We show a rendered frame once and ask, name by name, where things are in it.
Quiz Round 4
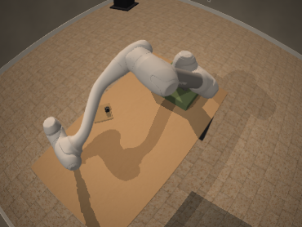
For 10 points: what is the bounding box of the black die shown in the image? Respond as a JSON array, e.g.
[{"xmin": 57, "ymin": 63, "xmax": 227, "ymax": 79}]
[{"xmin": 104, "ymin": 106, "xmax": 110, "ymax": 113}]

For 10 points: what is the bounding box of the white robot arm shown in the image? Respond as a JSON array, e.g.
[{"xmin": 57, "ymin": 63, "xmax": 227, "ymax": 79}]
[{"xmin": 43, "ymin": 40, "xmax": 219, "ymax": 171}]

